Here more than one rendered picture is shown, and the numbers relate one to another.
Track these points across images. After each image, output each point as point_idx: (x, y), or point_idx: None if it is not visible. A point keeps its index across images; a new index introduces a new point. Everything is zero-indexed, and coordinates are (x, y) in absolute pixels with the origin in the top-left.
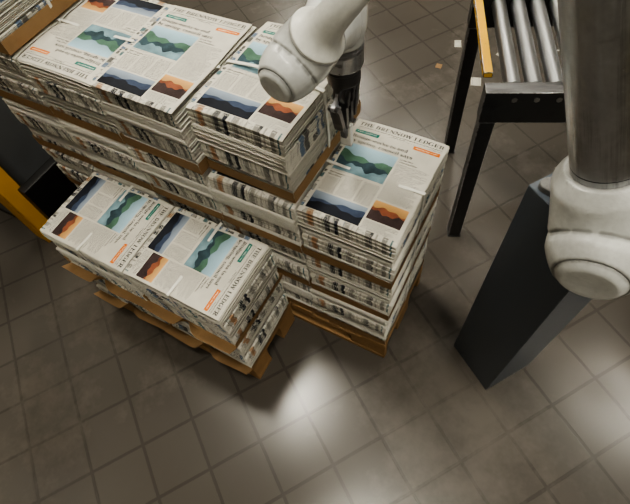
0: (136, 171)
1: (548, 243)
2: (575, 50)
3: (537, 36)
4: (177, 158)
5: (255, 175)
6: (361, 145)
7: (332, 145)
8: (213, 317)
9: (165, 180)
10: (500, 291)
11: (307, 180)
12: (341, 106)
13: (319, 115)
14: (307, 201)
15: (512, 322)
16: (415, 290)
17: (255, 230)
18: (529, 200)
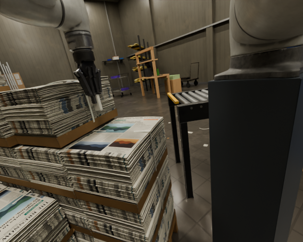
0: None
1: None
2: None
3: (193, 97)
4: None
5: (34, 132)
6: (115, 123)
7: (96, 122)
8: None
9: None
10: (226, 199)
11: (73, 135)
12: (86, 78)
13: (80, 94)
14: (70, 146)
15: (249, 229)
16: (176, 235)
17: (47, 188)
18: (213, 93)
